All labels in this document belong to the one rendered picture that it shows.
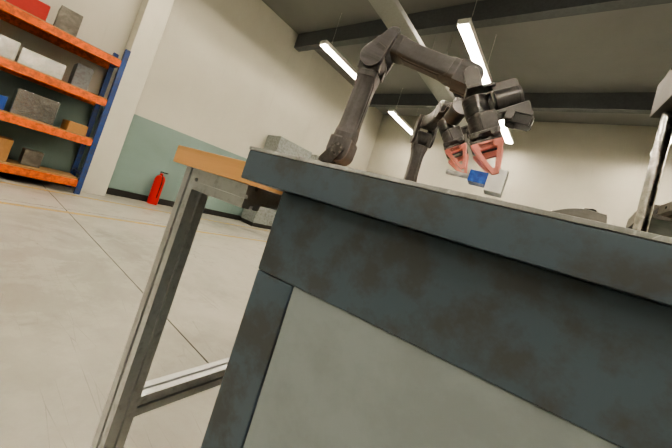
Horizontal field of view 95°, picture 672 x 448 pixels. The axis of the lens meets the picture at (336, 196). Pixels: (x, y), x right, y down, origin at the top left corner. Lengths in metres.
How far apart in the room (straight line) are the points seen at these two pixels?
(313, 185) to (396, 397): 0.19
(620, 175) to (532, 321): 8.28
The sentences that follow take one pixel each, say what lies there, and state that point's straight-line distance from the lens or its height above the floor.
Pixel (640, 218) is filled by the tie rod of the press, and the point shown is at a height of 1.21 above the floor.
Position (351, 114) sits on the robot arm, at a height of 1.02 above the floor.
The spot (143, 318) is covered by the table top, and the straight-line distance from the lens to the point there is 0.83.
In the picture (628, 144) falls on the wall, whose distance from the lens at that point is 8.75.
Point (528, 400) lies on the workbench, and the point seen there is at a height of 0.67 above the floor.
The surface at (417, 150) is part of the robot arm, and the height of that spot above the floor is 1.12.
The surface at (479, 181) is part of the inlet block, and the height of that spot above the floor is 0.92.
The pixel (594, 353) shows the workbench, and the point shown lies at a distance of 0.28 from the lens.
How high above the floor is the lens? 0.76
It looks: 3 degrees up
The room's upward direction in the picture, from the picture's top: 17 degrees clockwise
